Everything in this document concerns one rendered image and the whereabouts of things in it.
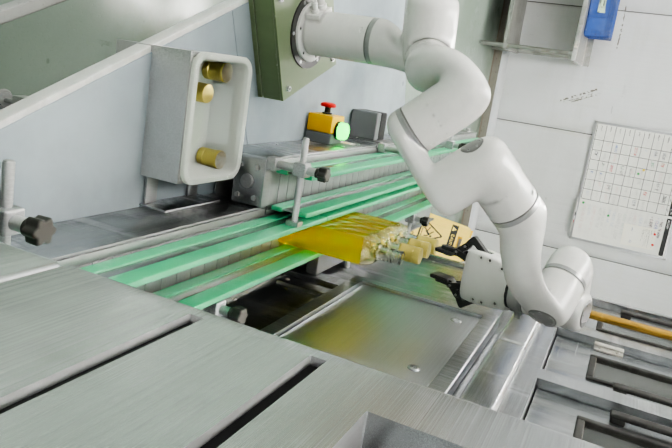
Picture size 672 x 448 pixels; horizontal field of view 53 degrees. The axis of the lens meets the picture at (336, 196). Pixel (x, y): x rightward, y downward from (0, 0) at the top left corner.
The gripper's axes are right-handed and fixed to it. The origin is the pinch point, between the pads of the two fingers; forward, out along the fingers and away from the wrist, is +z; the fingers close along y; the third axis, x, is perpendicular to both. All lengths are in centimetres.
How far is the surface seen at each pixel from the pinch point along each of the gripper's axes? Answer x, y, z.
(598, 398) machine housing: -3.5, -15.1, -33.0
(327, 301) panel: 12.5, -11.9, 17.6
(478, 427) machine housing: 93, 23, -52
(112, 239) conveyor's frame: 62, 6, 19
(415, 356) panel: 17.2, -12.5, -7.0
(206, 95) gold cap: 39, 26, 31
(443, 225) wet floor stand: -295, -64, 162
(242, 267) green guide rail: 32.9, -3.3, 22.4
